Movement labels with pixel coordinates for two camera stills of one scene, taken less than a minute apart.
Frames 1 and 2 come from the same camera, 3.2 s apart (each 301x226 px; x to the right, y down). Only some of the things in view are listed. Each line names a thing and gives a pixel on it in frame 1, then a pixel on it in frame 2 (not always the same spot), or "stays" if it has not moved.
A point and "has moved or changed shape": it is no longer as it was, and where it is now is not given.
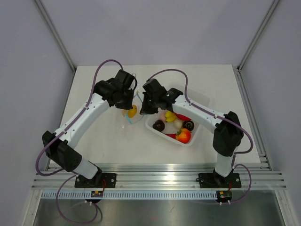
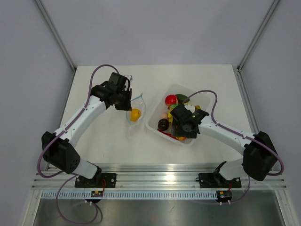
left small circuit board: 98,194 stays
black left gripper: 128,105 stays
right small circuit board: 223,196 stays
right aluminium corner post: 268,17 stays
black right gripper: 146,109 → 192,134
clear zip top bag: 133,115 has moved or changed shape
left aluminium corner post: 56,35 stays
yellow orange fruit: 132,111 has moved or changed shape
